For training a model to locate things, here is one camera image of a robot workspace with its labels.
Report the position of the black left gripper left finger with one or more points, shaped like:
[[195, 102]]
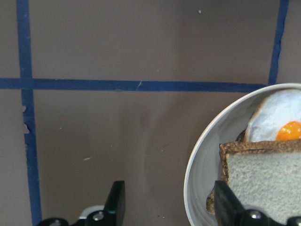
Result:
[[114, 208]]

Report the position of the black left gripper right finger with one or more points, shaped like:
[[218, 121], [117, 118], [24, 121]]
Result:
[[227, 207]]

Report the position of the brown crust bread slice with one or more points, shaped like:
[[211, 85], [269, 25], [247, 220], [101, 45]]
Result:
[[264, 174]]

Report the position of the cream round plate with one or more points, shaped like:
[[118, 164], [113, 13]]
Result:
[[204, 165]]

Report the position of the bread slice on plate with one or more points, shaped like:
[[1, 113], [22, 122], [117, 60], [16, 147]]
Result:
[[210, 203]]

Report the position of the fried egg toy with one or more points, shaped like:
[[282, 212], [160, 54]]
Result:
[[278, 118]]

